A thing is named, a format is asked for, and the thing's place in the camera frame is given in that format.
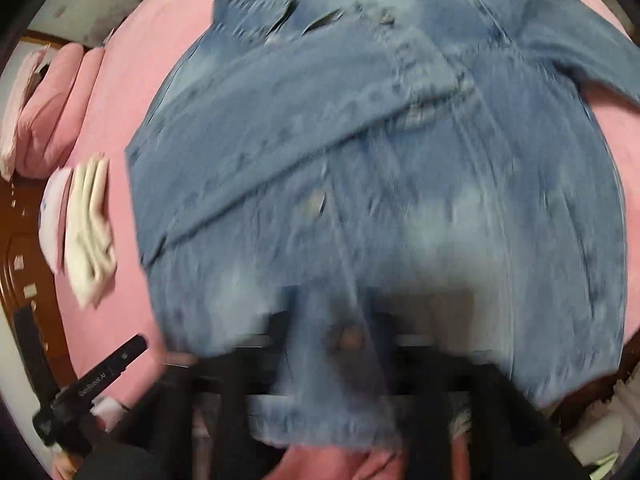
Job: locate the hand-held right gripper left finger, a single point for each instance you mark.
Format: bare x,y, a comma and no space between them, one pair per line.
225,375

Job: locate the pale pink pillow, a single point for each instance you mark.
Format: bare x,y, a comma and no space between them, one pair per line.
17,110

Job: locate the blue denim jeans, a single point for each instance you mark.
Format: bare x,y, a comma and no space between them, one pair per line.
350,160

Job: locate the cream folded cloth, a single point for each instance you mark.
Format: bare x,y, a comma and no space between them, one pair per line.
92,230

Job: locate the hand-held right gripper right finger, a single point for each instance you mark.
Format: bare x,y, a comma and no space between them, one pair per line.
450,365

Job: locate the white fluffy cloth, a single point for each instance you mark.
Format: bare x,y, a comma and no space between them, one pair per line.
610,430

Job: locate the brown wooden bed frame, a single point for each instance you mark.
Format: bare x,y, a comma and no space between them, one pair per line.
20,240

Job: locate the pink bed sheet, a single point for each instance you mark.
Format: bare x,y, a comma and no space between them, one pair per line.
140,60

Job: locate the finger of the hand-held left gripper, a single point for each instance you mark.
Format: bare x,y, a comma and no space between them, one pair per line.
127,352

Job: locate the person's left forearm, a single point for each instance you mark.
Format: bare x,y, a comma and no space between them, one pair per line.
130,450

